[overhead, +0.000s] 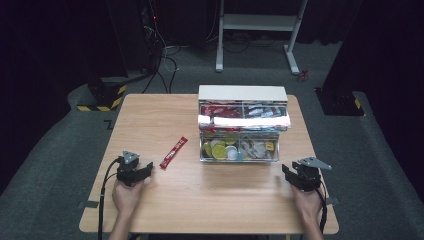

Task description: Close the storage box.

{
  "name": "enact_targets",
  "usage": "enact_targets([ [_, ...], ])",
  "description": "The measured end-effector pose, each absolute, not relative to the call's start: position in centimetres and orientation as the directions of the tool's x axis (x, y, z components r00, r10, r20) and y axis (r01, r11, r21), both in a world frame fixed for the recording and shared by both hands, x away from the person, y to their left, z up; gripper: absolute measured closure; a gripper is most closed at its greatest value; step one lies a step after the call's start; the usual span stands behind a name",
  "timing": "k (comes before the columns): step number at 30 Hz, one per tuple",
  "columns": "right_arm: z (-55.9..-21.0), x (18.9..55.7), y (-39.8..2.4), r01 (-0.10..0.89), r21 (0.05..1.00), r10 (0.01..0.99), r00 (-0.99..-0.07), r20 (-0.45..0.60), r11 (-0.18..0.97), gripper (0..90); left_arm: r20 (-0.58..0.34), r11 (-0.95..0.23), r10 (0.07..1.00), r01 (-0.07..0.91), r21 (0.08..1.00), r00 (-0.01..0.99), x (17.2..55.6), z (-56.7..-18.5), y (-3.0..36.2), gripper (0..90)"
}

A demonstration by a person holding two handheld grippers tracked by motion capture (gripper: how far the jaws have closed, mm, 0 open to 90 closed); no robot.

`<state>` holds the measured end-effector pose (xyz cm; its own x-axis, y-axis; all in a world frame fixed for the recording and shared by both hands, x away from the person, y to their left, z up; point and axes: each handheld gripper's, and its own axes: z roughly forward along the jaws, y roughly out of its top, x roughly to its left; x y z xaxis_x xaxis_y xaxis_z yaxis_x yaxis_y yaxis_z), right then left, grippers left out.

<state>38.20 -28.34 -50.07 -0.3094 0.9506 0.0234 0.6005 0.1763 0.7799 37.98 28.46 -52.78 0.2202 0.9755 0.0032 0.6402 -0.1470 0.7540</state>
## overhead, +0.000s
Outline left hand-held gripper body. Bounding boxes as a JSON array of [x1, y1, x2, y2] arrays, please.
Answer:
[[115, 150, 145, 187]]

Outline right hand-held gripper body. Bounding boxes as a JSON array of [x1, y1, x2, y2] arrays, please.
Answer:
[[290, 156, 333, 193]]

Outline red stick packet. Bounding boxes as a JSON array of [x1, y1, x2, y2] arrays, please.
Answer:
[[159, 136, 189, 170]]

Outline white-fronted organizer drawer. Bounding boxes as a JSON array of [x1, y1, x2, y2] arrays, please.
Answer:
[[197, 101, 292, 132]]

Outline white drawer organizer casing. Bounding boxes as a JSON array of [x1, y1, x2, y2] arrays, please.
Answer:
[[197, 84, 289, 104]]

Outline person's left hand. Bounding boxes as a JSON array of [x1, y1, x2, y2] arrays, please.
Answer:
[[111, 172, 153, 218]]

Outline person's right hand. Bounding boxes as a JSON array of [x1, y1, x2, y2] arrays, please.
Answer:
[[291, 183, 324, 222]]

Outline heap of small pale packets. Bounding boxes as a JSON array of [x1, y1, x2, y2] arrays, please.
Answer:
[[239, 137, 276, 161]]

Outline clear organizer drawer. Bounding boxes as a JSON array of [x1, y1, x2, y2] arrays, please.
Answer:
[[198, 129, 281, 164]]

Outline pile of silver sachets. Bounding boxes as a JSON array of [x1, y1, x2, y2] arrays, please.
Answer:
[[243, 104, 288, 119]]

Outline heap of round capsules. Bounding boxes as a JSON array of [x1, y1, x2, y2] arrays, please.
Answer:
[[202, 138, 240, 161]]

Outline black yellow striped stand base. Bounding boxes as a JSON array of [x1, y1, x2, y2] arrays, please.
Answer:
[[76, 76, 129, 113]]

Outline pile of red sachets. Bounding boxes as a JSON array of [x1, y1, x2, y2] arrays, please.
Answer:
[[200, 104, 244, 118]]

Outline white metal stand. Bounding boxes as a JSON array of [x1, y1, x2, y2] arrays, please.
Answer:
[[214, 0, 310, 76]]

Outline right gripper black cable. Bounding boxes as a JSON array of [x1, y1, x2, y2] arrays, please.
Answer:
[[315, 179, 330, 235]]

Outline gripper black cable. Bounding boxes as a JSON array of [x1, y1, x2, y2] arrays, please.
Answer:
[[315, 179, 330, 235], [97, 157, 122, 240]]

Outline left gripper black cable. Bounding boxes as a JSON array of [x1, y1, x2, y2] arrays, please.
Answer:
[[97, 157, 122, 240]]

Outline bundle of floor cables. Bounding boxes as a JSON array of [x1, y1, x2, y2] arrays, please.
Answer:
[[141, 24, 182, 95]]

